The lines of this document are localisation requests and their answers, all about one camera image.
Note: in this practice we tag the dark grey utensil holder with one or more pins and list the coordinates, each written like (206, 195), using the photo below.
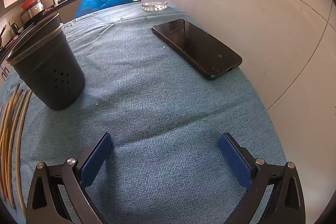
(47, 69)

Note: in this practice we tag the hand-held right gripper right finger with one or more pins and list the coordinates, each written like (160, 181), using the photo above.
(235, 161)

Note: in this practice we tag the steel kettle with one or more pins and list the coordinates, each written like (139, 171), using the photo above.
(14, 28)

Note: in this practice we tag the black smartphone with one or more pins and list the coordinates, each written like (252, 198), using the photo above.
(197, 48)

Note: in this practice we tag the row of wooden chopsticks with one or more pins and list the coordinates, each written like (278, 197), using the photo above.
(17, 161)

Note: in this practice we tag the steel rice cooker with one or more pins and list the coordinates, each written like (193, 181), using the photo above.
(35, 10)

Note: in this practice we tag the red plastic basin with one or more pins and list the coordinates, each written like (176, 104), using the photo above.
(30, 2)

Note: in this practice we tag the black kitchen countertop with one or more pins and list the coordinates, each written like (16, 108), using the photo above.
(65, 1)

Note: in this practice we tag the blue tablecloth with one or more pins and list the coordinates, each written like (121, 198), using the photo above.
(157, 108)

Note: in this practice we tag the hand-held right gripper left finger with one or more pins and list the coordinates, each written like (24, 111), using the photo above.
(95, 161)

